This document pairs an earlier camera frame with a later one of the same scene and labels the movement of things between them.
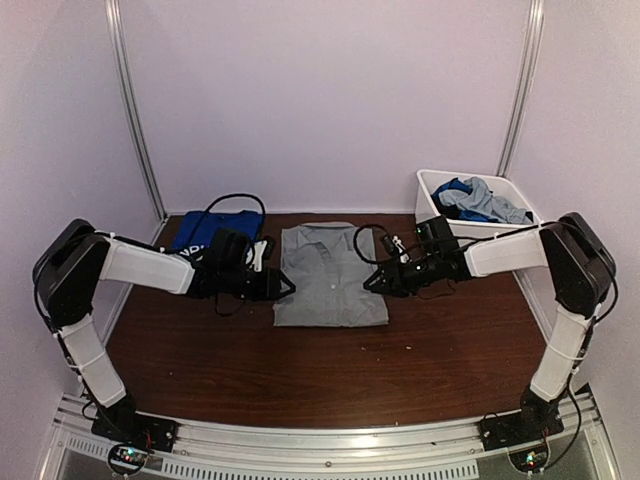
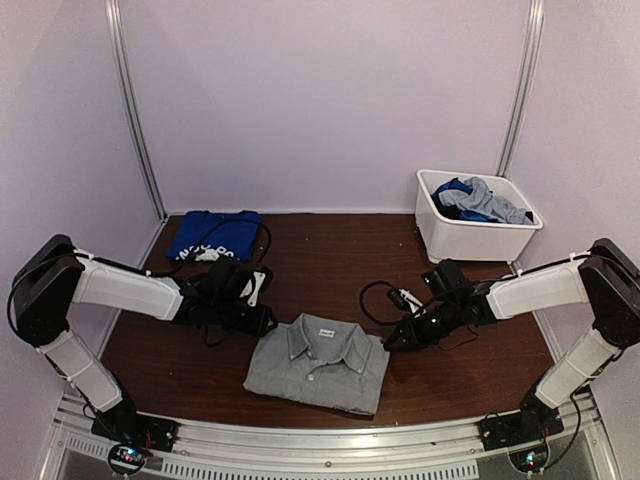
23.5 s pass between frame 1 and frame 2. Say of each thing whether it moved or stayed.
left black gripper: moved
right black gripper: moved
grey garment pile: moved
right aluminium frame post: stayed
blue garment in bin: stayed
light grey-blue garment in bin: stayed
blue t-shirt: stayed
